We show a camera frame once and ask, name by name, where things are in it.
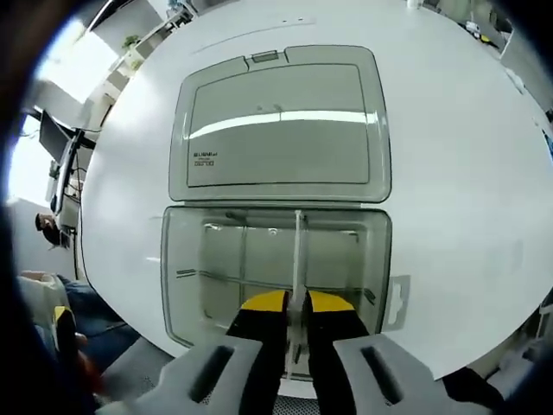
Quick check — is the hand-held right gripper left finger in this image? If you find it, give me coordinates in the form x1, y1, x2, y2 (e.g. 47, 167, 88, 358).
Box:
97, 290, 289, 415

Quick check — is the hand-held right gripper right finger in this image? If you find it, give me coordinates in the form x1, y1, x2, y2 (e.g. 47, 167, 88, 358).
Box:
302, 290, 506, 415

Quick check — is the grey transparent guide fixture box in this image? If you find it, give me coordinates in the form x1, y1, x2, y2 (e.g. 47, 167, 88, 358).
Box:
160, 44, 394, 384

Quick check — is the desk monitor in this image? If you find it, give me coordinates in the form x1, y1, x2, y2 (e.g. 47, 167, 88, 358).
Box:
38, 110, 73, 163

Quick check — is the small desk plant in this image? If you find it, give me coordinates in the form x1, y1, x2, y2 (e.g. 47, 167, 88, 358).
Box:
120, 34, 143, 70

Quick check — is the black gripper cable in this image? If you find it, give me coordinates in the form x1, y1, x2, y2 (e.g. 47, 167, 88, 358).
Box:
75, 215, 94, 291

